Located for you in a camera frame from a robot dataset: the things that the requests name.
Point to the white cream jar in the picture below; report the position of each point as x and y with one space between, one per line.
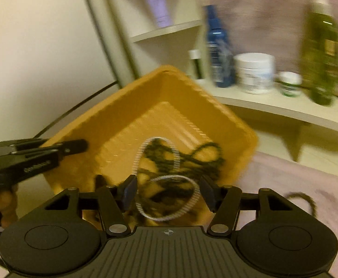
254 75

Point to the cream curved frame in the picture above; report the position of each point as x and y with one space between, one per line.
105 20

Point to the cream wooden shelf unit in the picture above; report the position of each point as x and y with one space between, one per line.
273 104

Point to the black lip balm stick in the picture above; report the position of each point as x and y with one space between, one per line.
197 66

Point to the blue spray bottle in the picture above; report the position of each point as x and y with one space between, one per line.
219 52

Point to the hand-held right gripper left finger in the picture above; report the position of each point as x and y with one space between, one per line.
129 191

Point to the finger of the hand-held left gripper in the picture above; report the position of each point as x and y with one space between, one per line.
18 144
73 145

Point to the small green-label jar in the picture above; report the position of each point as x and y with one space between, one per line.
290 85

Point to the purple cosmetic tube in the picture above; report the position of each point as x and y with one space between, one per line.
157 5

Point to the green spray bottle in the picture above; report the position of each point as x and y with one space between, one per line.
322 49

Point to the orange ribbed plastic tray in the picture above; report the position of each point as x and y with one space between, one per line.
169 115

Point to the lilac fleece cloth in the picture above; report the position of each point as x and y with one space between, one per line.
273 173

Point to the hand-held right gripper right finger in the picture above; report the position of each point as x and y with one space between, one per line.
208 192

